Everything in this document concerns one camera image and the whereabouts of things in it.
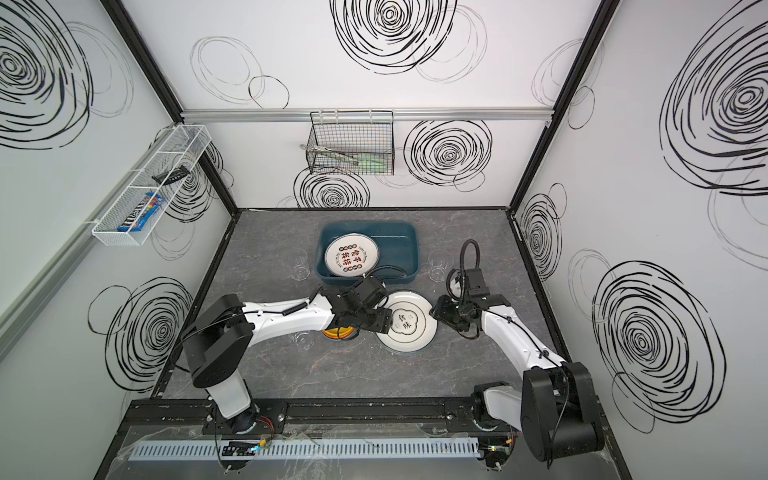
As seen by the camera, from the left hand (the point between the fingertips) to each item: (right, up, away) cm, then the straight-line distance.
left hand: (389, 322), depth 86 cm
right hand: (+13, +2, 0) cm, 13 cm away
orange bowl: (-14, -2, -3) cm, 15 cm away
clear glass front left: (-26, -5, +1) cm, 26 cm away
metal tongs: (-10, +47, +1) cm, 48 cm away
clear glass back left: (-31, +13, +16) cm, 37 cm away
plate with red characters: (-14, +18, +20) cm, 30 cm away
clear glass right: (+18, +16, +16) cm, 29 cm away
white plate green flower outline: (+7, -1, +2) cm, 7 cm away
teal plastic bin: (+3, +22, +22) cm, 31 cm away
